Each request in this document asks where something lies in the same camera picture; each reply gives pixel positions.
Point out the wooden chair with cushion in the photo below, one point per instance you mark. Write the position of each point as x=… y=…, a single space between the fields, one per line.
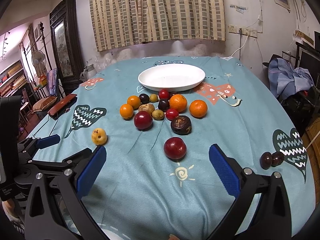
x=53 y=107

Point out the blue clothes pile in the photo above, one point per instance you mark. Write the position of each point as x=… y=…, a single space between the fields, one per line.
x=285 y=80

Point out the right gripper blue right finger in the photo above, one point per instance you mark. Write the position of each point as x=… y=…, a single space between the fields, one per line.
x=224 y=170

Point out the checked beige curtain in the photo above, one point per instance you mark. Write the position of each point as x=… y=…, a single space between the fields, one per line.
x=121 y=23

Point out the person hand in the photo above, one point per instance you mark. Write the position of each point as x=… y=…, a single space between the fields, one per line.
x=9 y=209

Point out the dark purple plum back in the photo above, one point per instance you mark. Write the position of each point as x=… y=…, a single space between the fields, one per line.
x=144 y=98

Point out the red cherry tomato front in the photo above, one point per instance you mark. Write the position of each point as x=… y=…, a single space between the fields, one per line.
x=171 y=114

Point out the red cherry tomato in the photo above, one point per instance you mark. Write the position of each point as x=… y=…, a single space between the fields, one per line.
x=171 y=114
x=164 y=94

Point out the bookshelf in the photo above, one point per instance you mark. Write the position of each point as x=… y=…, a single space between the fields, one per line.
x=12 y=79

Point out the green yellow small fruit front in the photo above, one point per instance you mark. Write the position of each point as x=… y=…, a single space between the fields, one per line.
x=158 y=114

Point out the large orange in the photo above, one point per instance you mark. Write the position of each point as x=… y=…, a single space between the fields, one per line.
x=198 y=108
x=178 y=102

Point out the green yellow small fruit back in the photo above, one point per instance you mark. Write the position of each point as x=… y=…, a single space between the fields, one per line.
x=153 y=98

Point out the dark framed mirror cabinet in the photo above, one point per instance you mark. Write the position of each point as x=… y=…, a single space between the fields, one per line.
x=66 y=45

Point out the wall power strip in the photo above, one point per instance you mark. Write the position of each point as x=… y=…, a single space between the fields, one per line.
x=242 y=31

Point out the red cherry tomato back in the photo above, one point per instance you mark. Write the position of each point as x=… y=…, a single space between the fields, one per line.
x=164 y=94

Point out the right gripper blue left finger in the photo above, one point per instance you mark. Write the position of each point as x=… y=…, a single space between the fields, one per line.
x=87 y=175

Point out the black monitor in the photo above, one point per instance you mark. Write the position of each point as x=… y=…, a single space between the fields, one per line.
x=307 y=54

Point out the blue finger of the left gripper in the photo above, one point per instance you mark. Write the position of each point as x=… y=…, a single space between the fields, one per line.
x=47 y=141

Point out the small orange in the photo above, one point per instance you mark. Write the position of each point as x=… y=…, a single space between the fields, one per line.
x=134 y=101
x=126 y=111

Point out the large red plum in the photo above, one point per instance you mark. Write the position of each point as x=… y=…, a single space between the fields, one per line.
x=175 y=148

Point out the beige striped melon pear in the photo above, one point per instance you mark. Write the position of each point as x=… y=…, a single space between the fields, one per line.
x=148 y=107

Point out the dark purple plum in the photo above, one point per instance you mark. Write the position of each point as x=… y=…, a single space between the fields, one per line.
x=144 y=98
x=163 y=105

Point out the green yellow small fruit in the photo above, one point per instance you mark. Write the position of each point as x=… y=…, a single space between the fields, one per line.
x=158 y=114
x=153 y=98

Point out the dark brown rotten fruit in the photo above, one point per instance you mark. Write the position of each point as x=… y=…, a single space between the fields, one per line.
x=181 y=125

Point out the teal patterned tablecloth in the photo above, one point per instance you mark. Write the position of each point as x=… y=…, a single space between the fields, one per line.
x=166 y=125

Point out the standing fan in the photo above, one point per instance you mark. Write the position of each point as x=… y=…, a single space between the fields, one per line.
x=39 y=62

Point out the white oval plate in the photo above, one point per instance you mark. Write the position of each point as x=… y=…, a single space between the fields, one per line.
x=174 y=77

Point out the yellow spotted fruit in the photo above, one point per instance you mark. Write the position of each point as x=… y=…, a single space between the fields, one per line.
x=99 y=136

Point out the white kettle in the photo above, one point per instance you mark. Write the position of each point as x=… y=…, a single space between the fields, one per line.
x=88 y=73

